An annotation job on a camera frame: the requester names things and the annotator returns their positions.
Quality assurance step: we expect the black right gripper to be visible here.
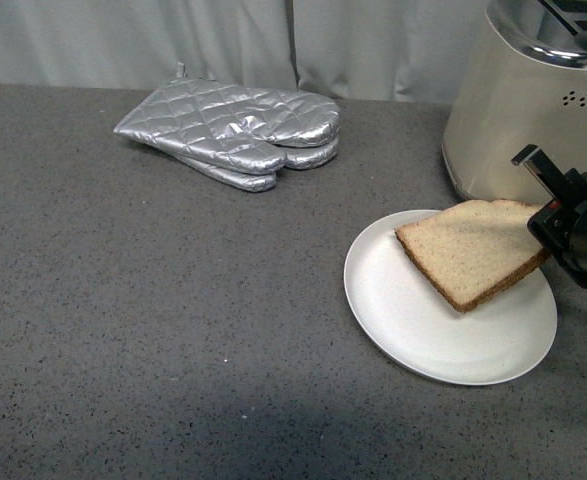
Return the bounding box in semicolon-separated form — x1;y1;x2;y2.
511;144;587;289

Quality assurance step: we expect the slice of brown bread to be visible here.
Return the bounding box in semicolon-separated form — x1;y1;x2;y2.
395;199;550;313

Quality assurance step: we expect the beige two-slot toaster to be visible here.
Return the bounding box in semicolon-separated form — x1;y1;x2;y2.
442;1;587;204

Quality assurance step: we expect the grey curtain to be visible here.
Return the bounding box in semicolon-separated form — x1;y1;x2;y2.
0;1;486;103

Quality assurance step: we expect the white round plate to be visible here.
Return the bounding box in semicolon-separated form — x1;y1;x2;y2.
343;210;558;386

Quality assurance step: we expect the lower silver quilted oven mitt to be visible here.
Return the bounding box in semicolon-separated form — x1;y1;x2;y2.
175;137;339;193

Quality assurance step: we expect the silver quilted oven mitt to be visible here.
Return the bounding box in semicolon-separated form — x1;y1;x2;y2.
175;137;339;193
114;73;340;176

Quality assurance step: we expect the upper silver quilted oven mitt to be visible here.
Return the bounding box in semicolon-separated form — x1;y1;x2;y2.
114;73;340;176

